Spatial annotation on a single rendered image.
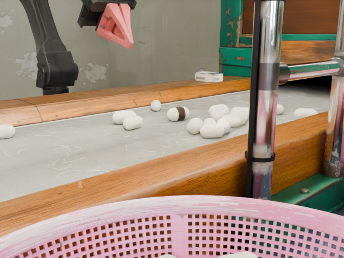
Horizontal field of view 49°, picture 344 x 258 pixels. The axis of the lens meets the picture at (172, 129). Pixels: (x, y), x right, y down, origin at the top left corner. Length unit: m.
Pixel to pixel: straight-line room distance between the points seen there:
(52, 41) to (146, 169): 0.68
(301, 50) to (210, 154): 0.57
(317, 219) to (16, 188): 0.25
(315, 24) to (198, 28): 1.35
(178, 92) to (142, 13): 1.86
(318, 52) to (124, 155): 0.55
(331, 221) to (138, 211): 0.12
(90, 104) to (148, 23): 1.92
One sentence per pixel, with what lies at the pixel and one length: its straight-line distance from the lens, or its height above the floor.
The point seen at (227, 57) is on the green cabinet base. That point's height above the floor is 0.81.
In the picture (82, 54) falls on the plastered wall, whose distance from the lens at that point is 2.84.
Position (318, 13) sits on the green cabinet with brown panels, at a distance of 0.94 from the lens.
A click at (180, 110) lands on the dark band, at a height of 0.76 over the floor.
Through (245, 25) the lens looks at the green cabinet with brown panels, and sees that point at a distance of 1.04.
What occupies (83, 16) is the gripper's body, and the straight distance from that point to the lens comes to 0.72.
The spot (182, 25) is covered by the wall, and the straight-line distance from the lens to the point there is 2.32.
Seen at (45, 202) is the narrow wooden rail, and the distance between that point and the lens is 0.27.
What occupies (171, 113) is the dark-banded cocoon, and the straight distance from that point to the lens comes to 0.58.
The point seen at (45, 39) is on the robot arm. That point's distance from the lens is 0.96.
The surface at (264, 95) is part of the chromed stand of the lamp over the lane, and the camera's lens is 0.31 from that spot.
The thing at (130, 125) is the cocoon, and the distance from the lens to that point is 0.53.
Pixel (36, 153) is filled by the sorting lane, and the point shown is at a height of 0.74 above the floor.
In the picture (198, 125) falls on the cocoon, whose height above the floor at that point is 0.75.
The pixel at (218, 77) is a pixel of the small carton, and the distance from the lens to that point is 0.89.
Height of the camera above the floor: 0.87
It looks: 14 degrees down
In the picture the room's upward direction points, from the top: straight up
